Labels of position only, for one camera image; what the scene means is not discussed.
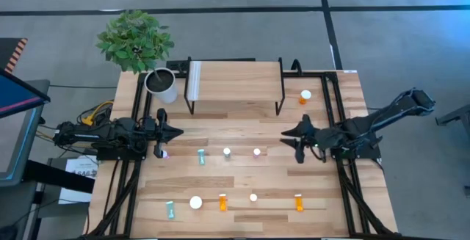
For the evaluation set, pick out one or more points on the wooden shelf black metal frame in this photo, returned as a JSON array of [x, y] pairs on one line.
[[238, 82]]

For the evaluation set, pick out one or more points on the tall orange medicine bottle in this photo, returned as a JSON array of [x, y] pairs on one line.
[[299, 204], [223, 204]]

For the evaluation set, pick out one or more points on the purple medicine bottle white cap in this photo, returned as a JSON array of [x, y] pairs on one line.
[[256, 152], [165, 155]]

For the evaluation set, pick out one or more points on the white paper sign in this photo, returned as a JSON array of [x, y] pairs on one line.
[[79, 168]]

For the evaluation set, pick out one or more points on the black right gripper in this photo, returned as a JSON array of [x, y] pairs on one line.
[[317, 139]]

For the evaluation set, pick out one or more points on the dark grey side table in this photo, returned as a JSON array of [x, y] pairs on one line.
[[459, 115]]

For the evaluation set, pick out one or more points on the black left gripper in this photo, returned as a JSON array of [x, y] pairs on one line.
[[161, 133]]

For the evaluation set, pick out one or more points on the black power strip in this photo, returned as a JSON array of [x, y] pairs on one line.
[[176, 65]]

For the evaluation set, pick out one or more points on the small orange medicine bottle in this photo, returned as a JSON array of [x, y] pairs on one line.
[[253, 197]]

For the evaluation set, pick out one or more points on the green leafy plant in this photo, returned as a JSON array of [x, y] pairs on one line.
[[134, 42]]

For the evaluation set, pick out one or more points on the white plant pot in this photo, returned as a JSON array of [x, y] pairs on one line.
[[167, 93]]

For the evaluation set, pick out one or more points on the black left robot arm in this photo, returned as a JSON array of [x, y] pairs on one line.
[[110, 133]]

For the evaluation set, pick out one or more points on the short wide orange medicine bottle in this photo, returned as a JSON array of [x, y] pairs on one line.
[[305, 94], [195, 202]]

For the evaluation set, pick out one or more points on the black hazard-striped mat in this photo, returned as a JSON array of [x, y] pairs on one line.
[[9, 51]]

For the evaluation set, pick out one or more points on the black aluminium table frame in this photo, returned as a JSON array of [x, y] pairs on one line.
[[312, 74]]

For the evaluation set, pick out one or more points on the large tilted display screen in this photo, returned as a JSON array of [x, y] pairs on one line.
[[14, 93]]

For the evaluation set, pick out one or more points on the black floor stand base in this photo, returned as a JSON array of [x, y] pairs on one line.
[[55, 175]]

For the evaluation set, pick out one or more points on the teal medicine bottle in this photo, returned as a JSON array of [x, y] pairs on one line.
[[170, 210], [227, 152], [201, 157]]

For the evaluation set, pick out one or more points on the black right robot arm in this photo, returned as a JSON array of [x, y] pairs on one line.
[[385, 117]]

